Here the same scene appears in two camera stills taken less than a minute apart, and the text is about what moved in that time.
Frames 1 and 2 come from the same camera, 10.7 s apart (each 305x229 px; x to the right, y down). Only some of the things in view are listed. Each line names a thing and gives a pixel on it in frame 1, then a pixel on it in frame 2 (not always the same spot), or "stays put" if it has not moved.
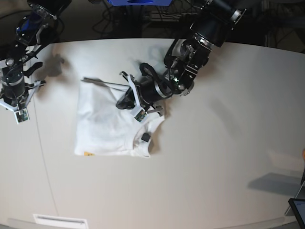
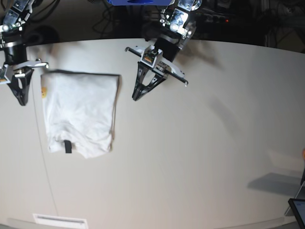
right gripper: x=150 y=89 -> x=169 y=51
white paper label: x=60 y=221 stays put
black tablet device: x=298 y=205 stays put
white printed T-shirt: x=102 y=129 -> x=80 y=107
